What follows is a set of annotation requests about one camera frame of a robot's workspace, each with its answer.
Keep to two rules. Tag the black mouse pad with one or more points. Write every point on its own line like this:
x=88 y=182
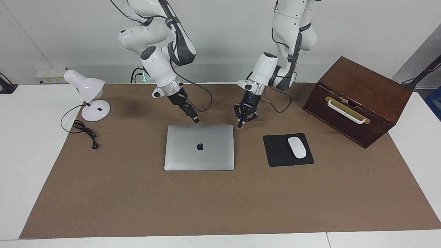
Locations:
x=277 y=151

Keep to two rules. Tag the dark wooden box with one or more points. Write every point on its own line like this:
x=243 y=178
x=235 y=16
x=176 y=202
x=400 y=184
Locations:
x=365 y=82

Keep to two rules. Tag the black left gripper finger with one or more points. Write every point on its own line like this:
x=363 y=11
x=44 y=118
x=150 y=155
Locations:
x=253 y=116
x=240 y=117

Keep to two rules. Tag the brown desk mat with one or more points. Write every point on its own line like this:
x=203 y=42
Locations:
x=206 y=203

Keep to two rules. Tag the black clamp base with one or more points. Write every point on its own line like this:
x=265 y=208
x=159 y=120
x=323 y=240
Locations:
x=7 y=88

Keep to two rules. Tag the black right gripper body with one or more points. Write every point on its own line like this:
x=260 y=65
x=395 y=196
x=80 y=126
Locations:
x=179 y=98

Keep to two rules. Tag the white computer mouse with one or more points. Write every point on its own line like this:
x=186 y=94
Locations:
x=297 y=147

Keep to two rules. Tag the black stand pole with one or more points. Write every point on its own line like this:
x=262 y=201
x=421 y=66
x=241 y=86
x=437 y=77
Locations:
x=425 y=72

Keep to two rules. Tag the white power strip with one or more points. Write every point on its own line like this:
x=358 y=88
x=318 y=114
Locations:
x=51 y=74

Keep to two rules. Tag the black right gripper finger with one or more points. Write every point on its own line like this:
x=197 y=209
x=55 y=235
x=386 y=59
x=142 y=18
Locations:
x=192 y=111
x=187 y=113

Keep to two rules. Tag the blue bin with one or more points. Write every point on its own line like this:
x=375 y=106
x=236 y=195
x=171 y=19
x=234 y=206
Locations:
x=434 y=101

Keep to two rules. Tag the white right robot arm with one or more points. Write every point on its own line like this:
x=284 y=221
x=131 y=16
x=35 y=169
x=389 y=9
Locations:
x=156 y=65

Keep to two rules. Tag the silver apple laptop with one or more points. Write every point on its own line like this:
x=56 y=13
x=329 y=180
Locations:
x=200 y=155

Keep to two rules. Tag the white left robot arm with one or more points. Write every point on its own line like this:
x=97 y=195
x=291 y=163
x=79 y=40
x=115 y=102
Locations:
x=289 y=24

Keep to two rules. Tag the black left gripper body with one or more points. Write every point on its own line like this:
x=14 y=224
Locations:
x=249 y=101

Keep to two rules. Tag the white desk lamp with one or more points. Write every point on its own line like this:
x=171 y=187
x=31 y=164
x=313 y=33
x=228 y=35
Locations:
x=88 y=88

